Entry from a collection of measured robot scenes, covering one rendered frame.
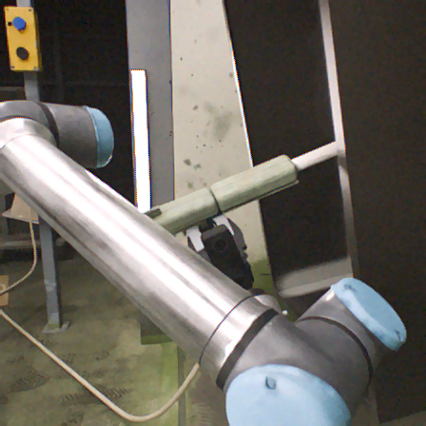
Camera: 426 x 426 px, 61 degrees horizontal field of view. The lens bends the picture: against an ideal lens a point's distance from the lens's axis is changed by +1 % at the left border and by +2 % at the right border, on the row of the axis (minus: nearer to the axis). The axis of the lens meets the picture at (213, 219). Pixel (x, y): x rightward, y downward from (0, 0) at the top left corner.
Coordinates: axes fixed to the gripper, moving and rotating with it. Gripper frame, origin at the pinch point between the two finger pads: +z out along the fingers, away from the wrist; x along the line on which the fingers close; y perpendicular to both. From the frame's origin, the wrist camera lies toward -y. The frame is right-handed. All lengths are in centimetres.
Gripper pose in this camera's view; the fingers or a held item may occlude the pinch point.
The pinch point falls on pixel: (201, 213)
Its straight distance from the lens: 66.5
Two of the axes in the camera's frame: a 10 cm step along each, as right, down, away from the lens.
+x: 9.1, -4.2, 0.7
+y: 2.1, 5.8, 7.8
